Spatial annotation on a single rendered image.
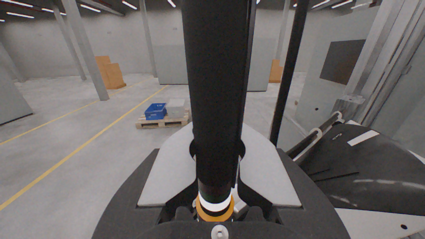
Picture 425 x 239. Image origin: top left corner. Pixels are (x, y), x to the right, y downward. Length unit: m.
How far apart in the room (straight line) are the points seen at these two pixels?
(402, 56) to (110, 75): 8.46
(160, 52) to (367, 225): 7.61
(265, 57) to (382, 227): 5.67
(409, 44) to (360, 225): 0.65
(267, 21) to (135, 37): 10.78
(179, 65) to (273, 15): 8.83
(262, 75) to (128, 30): 11.58
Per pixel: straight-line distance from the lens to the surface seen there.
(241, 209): 0.20
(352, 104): 0.64
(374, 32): 0.75
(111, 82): 8.38
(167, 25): 12.91
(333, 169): 0.22
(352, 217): 0.47
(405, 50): 0.86
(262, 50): 5.82
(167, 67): 7.52
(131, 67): 14.39
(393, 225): 0.46
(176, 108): 3.06
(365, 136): 0.26
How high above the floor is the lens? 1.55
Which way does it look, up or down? 28 degrees down
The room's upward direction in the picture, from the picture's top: 1 degrees counter-clockwise
